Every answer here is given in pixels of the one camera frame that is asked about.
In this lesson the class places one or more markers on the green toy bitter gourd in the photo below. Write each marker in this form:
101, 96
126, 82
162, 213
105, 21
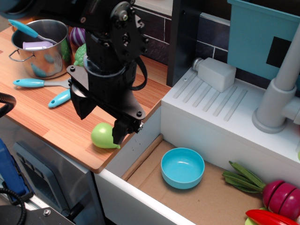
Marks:
79, 55

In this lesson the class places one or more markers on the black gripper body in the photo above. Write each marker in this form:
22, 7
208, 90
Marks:
111, 91

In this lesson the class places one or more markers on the teal box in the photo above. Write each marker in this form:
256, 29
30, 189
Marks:
259, 37

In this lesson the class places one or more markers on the blue plastic bowl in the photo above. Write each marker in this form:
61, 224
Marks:
182, 168

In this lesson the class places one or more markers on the magenta toy radish green leaves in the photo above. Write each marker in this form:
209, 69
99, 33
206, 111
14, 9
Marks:
278, 196

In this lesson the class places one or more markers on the lilac cup in pot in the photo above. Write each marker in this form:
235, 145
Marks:
36, 45

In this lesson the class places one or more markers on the dark vertical post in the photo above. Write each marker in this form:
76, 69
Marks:
183, 38

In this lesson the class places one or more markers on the blue block lower left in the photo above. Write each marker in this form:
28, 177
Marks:
14, 179

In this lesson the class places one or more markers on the grey slotted spatula blue handle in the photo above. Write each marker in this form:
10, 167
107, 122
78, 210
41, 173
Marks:
37, 83

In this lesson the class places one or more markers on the green toy pear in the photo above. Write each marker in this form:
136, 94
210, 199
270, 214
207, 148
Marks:
102, 136

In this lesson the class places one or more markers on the blue handled spoon in pot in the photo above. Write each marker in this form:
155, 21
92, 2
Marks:
29, 31

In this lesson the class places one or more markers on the purple striped toy onion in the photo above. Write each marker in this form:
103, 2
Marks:
77, 36

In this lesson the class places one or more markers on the red toy chili pepper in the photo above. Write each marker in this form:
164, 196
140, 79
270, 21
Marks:
263, 217

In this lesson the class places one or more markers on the grey pasta server blue handle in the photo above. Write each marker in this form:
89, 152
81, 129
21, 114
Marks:
60, 99

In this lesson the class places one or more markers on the white toy sink unit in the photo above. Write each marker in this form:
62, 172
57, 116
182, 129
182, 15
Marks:
219, 127

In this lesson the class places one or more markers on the grey toy faucet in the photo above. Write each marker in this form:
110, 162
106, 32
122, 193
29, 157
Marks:
279, 102

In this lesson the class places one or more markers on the stainless steel pot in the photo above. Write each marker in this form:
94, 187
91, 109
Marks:
45, 63

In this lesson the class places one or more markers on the grey oven door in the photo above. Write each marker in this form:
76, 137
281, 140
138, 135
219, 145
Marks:
58, 181

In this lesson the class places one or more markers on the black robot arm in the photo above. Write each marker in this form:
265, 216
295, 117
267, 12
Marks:
114, 42

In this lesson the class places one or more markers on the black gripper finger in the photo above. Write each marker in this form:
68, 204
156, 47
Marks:
83, 105
119, 131

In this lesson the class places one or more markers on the white toy bottle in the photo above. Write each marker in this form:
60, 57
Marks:
217, 74

